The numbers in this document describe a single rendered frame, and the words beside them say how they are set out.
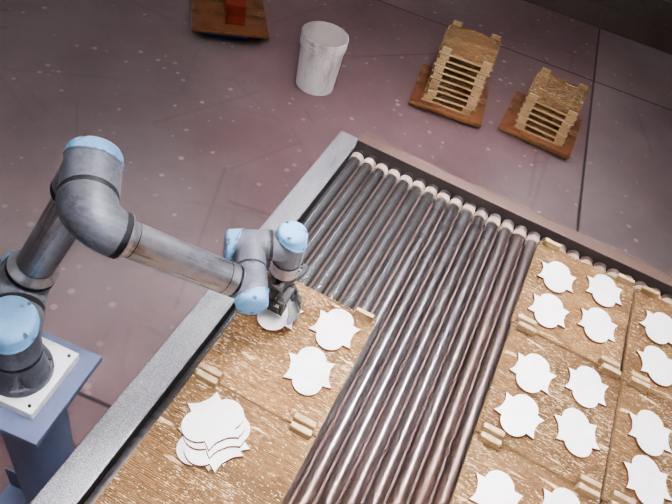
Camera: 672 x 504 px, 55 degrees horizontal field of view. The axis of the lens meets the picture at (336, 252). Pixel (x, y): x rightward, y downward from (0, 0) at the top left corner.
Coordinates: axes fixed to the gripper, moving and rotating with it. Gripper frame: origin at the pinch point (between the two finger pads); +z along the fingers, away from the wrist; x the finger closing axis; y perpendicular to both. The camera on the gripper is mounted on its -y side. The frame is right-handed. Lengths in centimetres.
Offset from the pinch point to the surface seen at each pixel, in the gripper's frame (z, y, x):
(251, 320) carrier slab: 2.2, 5.3, -5.0
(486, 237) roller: 5, -71, 45
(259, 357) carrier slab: 2.0, 14.5, 2.7
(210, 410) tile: -3.6, 36.5, 1.0
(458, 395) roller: 4, -5, 55
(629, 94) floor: 103, -408, 114
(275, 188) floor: 99, -140, -61
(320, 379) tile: 0.9, 12.5, 19.6
